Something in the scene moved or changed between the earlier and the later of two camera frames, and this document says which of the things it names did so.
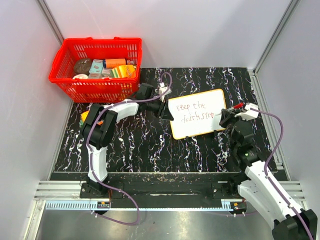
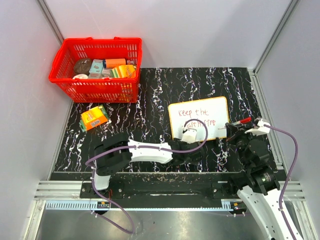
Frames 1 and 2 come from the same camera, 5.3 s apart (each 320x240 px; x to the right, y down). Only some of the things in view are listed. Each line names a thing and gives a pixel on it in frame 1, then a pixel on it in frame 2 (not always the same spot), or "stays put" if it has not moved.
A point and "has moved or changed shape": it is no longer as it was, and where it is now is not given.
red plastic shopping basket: (97, 70) stays put
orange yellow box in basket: (125, 71) stays put
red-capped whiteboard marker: (238, 106) has moved or changed shape
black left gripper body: (161, 106) → (193, 161)
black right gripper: (228, 116) → (233, 132)
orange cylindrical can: (112, 63) stays put
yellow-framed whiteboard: (197, 113) has moved or changed shape
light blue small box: (96, 66) stays put
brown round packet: (82, 66) stays put
